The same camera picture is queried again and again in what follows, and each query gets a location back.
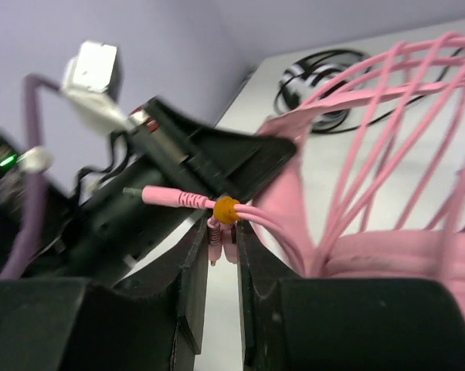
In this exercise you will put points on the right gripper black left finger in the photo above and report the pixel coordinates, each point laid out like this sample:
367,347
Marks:
152,320

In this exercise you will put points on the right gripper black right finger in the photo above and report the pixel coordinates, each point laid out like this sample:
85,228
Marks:
291,323

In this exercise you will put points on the pink over-ear headphones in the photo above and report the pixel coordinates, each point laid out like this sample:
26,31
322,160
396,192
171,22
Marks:
402,92

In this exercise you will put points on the black white striped headphones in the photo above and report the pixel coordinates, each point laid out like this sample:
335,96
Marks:
306,75

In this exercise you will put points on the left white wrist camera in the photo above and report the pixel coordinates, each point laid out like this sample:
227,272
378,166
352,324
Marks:
91,83

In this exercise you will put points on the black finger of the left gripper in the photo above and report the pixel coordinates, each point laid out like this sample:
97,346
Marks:
237,165

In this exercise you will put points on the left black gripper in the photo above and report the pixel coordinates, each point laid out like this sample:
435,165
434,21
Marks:
113,230

